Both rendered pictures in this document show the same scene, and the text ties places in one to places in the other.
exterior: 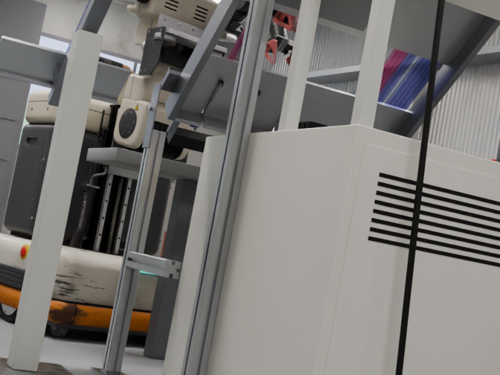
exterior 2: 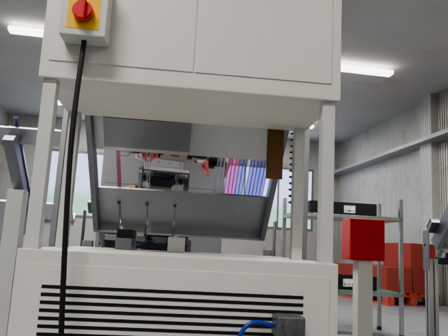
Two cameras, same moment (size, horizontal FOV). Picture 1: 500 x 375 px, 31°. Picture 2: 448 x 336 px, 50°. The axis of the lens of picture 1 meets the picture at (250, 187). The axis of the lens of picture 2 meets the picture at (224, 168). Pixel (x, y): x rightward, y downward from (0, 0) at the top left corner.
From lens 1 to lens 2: 1.22 m
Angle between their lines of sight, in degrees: 21
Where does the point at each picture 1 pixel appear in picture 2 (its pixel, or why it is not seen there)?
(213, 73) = (111, 197)
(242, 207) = not seen: hidden behind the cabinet
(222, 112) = (132, 221)
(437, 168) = (101, 271)
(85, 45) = (12, 198)
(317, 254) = not seen: outside the picture
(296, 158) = not seen: hidden behind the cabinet
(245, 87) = (54, 215)
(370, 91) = (32, 218)
